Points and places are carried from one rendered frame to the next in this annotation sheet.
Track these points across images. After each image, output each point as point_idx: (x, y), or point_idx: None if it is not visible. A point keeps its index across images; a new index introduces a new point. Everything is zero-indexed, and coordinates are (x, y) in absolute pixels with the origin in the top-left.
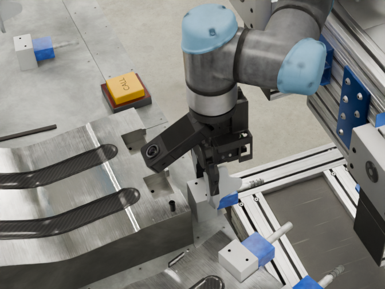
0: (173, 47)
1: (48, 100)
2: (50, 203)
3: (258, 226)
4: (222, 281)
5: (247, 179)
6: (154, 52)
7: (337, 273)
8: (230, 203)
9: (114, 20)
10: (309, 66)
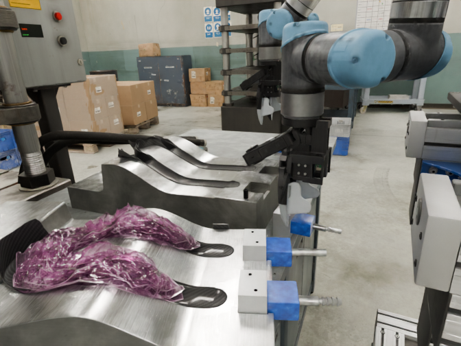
0: (408, 246)
1: None
2: (194, 174)
3: None
4: (232, 252)
5: (398, 320)
6: (393, 244)
7: (328, 302)
8: (302, 232)
9: (380, 222)
10: (357, 39)
